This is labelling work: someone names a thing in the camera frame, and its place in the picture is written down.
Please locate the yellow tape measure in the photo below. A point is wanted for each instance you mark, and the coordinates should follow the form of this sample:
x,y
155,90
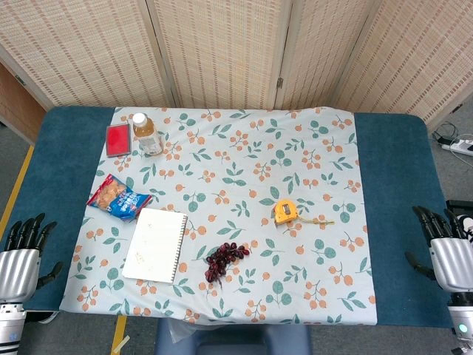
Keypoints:
x,y
284,211

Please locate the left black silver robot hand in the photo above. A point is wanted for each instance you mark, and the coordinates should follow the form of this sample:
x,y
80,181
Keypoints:
x,y
18,273

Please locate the woven bamboo screen panel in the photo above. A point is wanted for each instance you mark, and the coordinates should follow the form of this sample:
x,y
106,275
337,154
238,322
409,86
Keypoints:
x,y
318,55
74,48
221,48
417,55

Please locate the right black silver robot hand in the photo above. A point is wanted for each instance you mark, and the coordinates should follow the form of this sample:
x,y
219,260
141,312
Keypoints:
x,y
452,266

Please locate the teal table cover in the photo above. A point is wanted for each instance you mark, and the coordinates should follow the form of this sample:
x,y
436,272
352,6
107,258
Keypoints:
x,y
399,166

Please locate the tea bottle with white cap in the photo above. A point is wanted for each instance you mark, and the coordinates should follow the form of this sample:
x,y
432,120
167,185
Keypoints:
x,y
148,138

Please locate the blue red snack bag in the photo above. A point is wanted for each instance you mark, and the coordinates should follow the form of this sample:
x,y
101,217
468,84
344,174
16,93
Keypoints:
x,y
118,199

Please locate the dark red grape bunch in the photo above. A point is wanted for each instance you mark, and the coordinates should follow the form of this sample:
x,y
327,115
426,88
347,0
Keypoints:
x,y
221,259

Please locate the brown wooden cabinet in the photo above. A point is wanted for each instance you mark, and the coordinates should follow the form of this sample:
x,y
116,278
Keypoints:
x,y
15,107

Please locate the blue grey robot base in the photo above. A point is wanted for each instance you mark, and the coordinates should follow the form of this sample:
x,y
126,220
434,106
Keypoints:
x,y
229,340

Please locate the white power strip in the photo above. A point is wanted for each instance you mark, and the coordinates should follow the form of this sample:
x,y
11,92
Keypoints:
x,y
460,146

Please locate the black box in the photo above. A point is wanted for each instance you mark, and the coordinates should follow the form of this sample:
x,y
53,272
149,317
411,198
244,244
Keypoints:
x,y
462,206

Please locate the red ink pad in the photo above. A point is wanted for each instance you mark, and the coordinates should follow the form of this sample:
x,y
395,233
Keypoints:
x,y
118,140

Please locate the white black sneaker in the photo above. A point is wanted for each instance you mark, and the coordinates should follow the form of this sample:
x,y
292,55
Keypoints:
x,y
467,223

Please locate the white spiral notebook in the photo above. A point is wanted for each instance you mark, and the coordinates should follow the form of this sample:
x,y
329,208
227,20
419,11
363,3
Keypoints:
x,y
155,244

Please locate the metal screen hinge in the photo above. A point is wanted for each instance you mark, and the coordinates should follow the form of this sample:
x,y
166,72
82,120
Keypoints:
x,y
279,82

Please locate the floral print tablecloth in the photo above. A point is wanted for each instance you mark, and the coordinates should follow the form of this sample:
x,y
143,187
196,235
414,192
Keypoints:
x,y
240,166

